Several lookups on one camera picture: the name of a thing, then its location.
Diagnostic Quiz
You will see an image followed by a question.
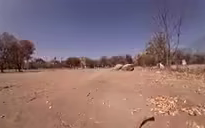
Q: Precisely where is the row of distant trees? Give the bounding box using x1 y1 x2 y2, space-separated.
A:
24 54 135 70

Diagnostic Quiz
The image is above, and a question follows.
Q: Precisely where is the pale grey boulder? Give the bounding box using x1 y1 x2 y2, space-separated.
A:
112 63 124 71

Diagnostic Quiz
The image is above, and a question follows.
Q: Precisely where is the large grey boulder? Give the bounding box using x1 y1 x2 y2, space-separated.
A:
121 63 136 72

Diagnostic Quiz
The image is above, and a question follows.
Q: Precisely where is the dry bush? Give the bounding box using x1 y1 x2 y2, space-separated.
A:
135 53 158 68

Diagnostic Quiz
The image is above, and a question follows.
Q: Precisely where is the tall bare thin tree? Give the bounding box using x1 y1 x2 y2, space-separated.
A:
152 8 184 69

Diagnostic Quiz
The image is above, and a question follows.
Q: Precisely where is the robot's own part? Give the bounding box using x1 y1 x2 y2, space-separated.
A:
138 116 156 128

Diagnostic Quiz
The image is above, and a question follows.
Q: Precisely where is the reddish leafy tree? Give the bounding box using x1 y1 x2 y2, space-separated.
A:
12 39 37 73

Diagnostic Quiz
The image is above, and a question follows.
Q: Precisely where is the dry fallen leaves patch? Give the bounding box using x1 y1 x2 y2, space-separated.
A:
145 94 205 128

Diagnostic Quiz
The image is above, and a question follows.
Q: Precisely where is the bare brown tree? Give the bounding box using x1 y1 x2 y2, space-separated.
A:
0 32 19 74

